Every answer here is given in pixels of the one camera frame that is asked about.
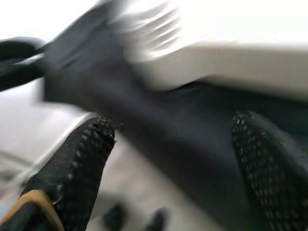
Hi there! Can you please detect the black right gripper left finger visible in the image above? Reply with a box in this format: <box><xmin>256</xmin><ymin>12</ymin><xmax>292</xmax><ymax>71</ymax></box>
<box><xmin>4</xmin><ymin>116</ymin><xmax>118</xmax><ymax>231</ymax></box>

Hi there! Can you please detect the white plastic children table top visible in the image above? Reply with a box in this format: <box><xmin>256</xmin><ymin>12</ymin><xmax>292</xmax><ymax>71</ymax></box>
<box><xmin>120</xmin><ymin>0</ymin><xmax>308</xmax><ymax>104</ymax></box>

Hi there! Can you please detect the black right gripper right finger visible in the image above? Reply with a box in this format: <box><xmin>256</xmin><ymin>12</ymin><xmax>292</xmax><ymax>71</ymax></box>
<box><xmin>231</xmin><ymin>112</ymin><xmax>308</xmax><ymax>231</ymax></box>

